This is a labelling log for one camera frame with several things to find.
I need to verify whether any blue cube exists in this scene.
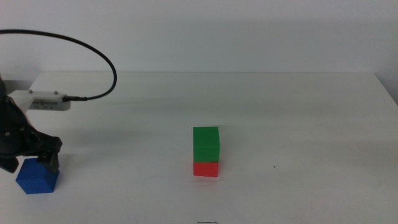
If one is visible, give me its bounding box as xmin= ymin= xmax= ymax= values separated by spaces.
xmin=15 ymin=157 xmax=60 ymax=195

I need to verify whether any red cube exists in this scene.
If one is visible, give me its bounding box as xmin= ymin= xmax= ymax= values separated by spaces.
xmin=192 ymin=161 xmax=220 ymax=178

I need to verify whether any green cube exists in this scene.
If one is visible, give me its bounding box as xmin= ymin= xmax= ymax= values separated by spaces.
xmin=192 ymin=126 xmax=221 ymax=164

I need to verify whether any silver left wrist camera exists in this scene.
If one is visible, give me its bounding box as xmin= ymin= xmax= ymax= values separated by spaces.
xmin=8 ymin=90 xmax=72 ymax=112

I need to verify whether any thick black camera cable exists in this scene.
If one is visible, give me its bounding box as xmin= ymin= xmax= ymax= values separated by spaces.
xmin=0 ymin=29 xmax=118 ymax=102

